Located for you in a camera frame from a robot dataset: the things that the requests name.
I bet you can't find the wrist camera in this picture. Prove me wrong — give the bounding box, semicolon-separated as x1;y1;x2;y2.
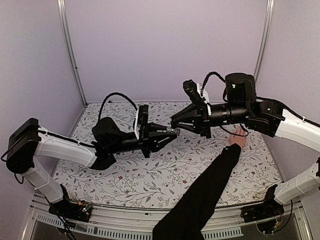
182;79;210;105
133;104;149;140

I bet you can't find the right aluminium frame post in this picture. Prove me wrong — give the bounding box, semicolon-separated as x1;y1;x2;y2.
254;0;275;82

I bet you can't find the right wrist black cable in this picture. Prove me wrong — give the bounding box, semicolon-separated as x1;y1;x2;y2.
201;71;227;88

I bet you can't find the left aluminium frame post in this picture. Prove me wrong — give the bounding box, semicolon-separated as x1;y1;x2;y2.
56;0;88;108

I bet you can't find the front aluminium rail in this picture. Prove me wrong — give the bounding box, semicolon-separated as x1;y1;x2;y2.
22;194;313;240

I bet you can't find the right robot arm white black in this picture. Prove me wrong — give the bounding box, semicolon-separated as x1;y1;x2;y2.
170;71;320;152

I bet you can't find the floral patterned table mat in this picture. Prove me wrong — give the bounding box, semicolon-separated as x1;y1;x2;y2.
48;101;285;210

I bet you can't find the black sleeved forearm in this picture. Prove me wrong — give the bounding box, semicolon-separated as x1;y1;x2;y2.
152;143;242;240

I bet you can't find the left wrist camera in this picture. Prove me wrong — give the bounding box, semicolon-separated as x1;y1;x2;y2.
133;104;149;140

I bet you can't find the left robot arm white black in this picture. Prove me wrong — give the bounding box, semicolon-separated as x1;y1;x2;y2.
1;105;180;217

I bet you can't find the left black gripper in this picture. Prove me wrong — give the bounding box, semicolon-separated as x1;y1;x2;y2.
108;121;177;158

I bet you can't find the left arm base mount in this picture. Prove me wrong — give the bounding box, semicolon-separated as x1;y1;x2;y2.
48;184;92;223

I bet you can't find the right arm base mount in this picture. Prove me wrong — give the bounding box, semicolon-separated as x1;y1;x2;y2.
240;184;285;235

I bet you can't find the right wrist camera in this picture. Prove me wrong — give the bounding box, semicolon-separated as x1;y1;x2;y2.
182;79;210;105

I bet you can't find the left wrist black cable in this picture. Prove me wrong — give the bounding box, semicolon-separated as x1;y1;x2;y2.
97;91;140;121

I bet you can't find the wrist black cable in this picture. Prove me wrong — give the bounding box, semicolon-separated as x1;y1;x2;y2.
97;91;140;121
201;71;227;88

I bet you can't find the aluminium frame post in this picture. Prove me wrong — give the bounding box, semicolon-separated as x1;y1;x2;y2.
56;0;88;108
254;0;275;82

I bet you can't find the person's bare hand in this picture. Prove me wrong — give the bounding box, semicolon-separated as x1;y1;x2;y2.
229;126;247;149

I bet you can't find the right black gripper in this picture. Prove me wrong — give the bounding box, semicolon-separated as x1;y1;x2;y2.
169;103;249;141

